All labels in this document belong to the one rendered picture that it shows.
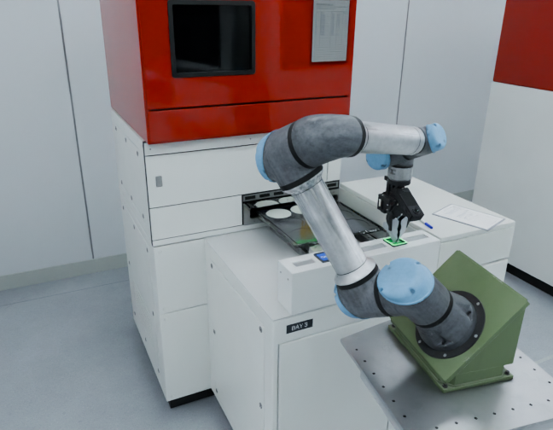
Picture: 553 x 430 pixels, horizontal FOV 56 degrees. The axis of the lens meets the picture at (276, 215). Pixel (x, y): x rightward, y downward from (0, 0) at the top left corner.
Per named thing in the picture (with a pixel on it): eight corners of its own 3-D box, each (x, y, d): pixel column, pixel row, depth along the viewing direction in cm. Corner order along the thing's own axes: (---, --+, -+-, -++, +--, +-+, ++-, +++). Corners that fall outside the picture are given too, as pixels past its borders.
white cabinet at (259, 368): (211, 403, 232) (203, 239, 201) (385, 347, 272) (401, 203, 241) (271, 522, 179) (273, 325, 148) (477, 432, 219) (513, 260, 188)
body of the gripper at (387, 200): (394, 207, 170) (398, 172, 166) (411, 216, 163) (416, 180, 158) (375, 211, 167) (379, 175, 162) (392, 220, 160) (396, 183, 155)
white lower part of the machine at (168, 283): (134, 331, 283) (118, 190, 252) (269, 298, 316) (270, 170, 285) (167, 417, 224) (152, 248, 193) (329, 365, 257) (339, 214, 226)
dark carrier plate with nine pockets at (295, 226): (257, 212, 208) (257, 210, 207) (330, 199, 222) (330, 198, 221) (297, 245, 179) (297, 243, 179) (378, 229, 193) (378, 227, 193)
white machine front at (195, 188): (151, 244, 195) (142, 141, 180) (334, 212, 228) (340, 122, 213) (153, 247, 193) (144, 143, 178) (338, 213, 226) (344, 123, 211)
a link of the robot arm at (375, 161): (391, 136, 140) (411, 130, 147) (359, 148, 148) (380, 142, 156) (400, 165, 140) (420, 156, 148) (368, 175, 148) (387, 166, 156)
